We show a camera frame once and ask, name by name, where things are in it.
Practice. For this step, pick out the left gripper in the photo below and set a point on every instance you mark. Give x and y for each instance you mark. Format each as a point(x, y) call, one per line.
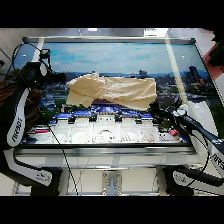
point(57, 78)

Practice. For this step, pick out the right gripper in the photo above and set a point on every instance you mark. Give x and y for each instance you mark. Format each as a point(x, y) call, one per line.
point(156, 111)

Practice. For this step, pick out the beige shirt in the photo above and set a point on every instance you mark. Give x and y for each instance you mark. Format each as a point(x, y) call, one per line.
point(116, 90)

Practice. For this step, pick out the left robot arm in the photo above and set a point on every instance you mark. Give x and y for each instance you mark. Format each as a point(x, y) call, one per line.
point(18, 116)

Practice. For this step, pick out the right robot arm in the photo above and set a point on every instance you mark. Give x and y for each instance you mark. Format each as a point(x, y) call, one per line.
point(203, 135)

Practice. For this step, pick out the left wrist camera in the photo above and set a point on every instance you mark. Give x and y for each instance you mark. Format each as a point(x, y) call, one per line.
point(45, 55)

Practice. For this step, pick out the silver frame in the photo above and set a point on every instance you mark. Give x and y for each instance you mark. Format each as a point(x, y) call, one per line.
point(110, 151)

